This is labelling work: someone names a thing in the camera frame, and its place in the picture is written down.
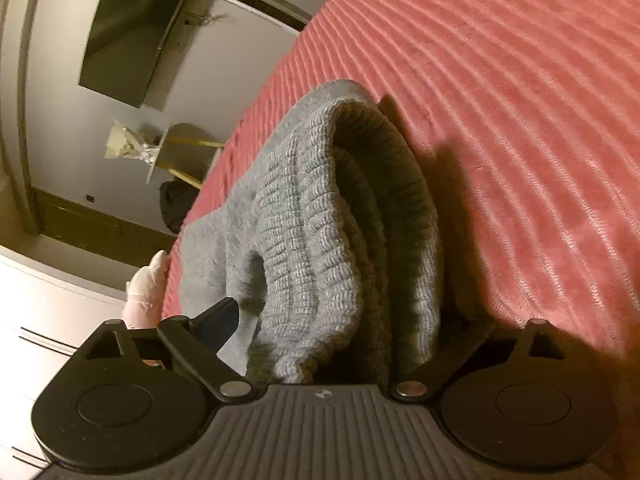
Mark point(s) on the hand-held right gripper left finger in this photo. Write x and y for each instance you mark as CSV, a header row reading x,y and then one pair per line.
x,y
225,317

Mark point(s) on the white paper bag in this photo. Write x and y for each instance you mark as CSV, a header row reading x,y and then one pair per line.
x,y
125,142

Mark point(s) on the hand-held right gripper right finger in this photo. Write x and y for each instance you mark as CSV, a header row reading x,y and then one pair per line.
x,y
450,365

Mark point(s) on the gold-legged side table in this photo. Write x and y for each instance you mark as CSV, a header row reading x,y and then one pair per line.
x,y
187,145

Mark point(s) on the black bag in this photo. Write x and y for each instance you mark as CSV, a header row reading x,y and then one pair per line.
x,y
177,205

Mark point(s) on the white wardrobe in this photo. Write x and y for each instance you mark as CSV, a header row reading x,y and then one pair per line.
x,y
45,340

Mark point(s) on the pale pink plush toy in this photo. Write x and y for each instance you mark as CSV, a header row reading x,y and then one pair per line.
x,y
147,290

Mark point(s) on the grey knitted sweater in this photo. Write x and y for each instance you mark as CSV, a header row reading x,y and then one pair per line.
x,y
320,240

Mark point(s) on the pink ribbed blanket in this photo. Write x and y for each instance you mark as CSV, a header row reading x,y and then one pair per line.
x,y
525,135

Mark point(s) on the black television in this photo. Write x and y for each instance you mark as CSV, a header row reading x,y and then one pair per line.
x,y
130,35

